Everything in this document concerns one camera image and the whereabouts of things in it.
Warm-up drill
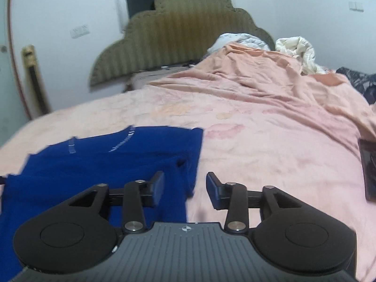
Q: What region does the pink bed sheet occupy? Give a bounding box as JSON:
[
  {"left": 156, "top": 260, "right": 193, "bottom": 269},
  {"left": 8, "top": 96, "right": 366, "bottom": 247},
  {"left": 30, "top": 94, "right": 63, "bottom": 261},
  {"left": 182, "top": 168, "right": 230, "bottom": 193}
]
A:
[{"left": 0, "top": 42, "right": 376, "bottom": 282}]

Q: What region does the cream quilt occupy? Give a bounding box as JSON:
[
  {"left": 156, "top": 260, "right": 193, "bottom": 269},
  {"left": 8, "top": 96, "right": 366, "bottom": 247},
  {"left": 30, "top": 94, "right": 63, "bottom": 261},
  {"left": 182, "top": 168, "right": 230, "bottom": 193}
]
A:
[{"left": 275, "top": 36, "right": 329, "bottom": 75}]

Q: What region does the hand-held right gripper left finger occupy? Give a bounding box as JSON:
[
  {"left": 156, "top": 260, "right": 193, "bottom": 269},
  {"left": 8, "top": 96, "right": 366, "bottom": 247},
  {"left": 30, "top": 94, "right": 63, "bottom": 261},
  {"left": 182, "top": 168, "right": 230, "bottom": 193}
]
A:
[{"left": 60, "top": 171, "right": 165, "bottom": 235}]

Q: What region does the dark patterned cloth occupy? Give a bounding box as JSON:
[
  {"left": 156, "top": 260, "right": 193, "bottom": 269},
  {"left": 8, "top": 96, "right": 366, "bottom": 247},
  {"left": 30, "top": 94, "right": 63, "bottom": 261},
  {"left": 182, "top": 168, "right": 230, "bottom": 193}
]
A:
[{"left": 336, "top": 67, "right": 376, "bottom": 105}]

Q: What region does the dark glossy tablet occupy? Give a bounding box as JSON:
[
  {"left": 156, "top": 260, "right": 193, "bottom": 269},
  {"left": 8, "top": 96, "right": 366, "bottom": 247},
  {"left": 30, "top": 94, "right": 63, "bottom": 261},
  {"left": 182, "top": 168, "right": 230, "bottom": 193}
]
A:
[{"left": 358, "top": 138, "right": 376, "bottom": 203}]

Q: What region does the olive padded headboard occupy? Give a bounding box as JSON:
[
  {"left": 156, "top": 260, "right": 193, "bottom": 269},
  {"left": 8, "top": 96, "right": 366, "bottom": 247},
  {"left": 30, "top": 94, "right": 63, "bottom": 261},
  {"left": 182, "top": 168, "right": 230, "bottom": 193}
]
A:
[{"left": 89, "top": 0, "right": 276, "bottom": 88}]

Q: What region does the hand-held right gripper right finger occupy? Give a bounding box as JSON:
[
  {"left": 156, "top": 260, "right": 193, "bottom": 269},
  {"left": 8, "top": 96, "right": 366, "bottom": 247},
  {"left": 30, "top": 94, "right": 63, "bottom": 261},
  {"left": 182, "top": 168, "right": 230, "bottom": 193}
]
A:
[{"left": 206, "top": 172, "right": 306, "bottom": 235}]

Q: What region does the gold tower air conditioner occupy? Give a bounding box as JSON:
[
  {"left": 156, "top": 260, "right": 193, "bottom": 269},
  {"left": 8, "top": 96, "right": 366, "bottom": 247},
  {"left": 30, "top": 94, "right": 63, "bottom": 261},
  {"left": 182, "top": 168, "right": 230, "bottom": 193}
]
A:
[{"left": 21, "top": 45, "right": 52, "bottom": 119}]

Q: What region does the white wall socket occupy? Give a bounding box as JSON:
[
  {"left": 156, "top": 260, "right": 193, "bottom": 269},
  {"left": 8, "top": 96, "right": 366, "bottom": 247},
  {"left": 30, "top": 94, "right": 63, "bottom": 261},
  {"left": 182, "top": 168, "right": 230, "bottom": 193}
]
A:
[{"left": 70, "top": 24, "right": 89, "bottom": 39}]

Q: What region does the brown door frame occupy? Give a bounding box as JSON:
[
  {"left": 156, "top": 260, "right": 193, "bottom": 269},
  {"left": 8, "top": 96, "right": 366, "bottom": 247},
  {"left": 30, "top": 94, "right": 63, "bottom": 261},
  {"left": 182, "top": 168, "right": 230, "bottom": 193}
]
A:
[{"left": 6, "top": 0, "right": 31, "bottom": 121}]

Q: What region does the blue sweater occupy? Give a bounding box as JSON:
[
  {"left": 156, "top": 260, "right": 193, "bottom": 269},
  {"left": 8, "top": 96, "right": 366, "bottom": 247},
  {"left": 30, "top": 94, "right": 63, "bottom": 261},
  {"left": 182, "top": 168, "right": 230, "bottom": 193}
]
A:
[{"left": 0, "top": 126, "right": 204, "bottom": 275}]

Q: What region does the brown pillow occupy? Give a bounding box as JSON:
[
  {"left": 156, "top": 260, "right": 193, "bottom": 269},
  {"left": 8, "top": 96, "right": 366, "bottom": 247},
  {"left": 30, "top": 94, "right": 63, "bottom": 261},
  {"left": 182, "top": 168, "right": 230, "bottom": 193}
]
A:
[{"left": 125, "top": 65, "right": 194, "bottom": 92}]

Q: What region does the grey white pillow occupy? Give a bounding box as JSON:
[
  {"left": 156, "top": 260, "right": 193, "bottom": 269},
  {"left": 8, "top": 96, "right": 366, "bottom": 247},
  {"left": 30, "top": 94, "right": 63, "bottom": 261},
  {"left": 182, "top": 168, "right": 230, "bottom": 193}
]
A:
[{"left": 207, "top": 33, "right": 271, "bottom": 54}]

